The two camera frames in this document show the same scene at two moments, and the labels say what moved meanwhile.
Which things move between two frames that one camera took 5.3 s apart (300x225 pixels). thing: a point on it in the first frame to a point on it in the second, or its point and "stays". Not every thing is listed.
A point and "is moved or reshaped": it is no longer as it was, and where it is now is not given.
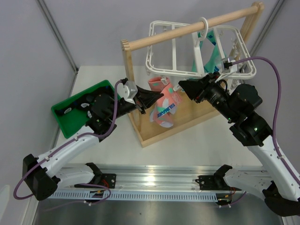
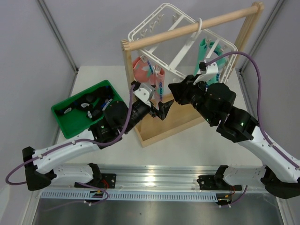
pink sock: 156,84 to 143,71
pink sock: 165,108 to 157,79
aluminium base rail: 169,178 stays
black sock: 86,101 stays
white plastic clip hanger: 223,52 is moved or reshaped
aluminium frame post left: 57,32 stays
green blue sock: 193,64 to 201,54
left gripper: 144,98 to 163,108
